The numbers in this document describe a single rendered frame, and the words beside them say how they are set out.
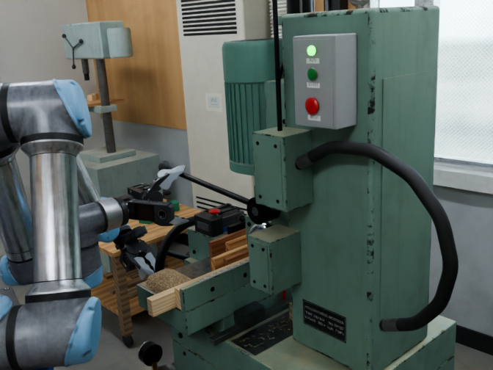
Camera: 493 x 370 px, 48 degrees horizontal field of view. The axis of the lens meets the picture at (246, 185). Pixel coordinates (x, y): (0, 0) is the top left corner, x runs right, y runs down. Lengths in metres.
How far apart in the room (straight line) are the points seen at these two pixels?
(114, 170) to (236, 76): 2.41
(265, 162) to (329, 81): 0.22
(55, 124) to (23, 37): 3.26
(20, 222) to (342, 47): 0.76
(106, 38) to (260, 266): 2.59
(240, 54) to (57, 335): 0.69
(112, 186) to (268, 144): 2.61
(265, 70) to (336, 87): 0.32
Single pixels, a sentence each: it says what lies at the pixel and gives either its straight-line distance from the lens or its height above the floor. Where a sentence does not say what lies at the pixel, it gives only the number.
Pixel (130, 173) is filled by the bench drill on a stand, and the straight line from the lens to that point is 3.68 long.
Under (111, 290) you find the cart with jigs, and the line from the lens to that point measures 3.07.
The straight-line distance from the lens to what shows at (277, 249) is 1.14.
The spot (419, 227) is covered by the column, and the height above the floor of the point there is 1.08.
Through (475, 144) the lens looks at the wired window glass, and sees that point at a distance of 2.64.
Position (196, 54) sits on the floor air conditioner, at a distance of 3.12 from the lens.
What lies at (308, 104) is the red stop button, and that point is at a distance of 1.00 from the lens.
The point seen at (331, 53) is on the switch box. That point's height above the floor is 1.45.
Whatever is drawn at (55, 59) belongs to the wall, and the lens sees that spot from 4.43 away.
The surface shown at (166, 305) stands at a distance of 1.28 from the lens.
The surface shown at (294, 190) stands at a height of 1.19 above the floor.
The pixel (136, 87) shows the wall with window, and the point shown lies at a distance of 4.13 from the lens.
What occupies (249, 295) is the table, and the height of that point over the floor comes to 0.87.
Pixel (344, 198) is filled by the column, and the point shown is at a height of 1.17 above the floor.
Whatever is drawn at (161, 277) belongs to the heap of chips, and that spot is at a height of 0.93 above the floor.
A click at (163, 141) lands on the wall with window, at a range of 3.99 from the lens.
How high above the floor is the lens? 1.50
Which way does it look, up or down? 16 degrees down
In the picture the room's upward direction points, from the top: 3 degrees counter-clockwise
